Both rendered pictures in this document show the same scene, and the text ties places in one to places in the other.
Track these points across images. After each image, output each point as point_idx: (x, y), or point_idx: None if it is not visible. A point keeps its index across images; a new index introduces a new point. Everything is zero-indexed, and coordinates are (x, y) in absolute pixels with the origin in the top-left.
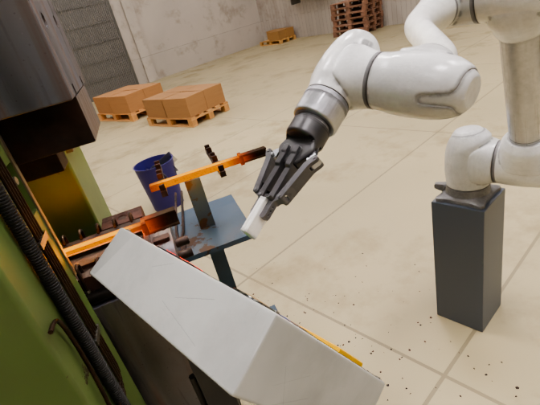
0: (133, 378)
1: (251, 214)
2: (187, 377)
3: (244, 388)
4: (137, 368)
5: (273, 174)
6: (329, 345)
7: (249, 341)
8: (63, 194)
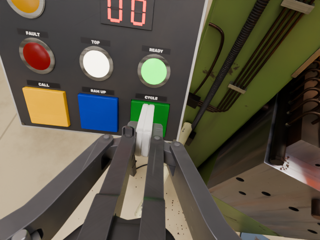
0: (236, 139)
1: (147, 115)
2: (221, 167)
3: None
4: (238, 140)
5: (149, 172)
6: (31, 87)
7: None
8: None
